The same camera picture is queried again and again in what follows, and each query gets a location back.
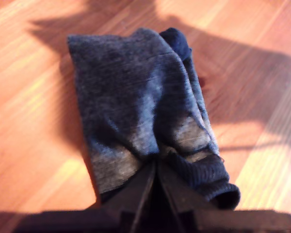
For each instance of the grey dark-toed sock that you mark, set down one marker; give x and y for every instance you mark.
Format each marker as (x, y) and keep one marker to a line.
(135, 97)

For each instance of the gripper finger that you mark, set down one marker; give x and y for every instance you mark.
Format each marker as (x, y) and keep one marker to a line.
(133, 191)
(182, 196)

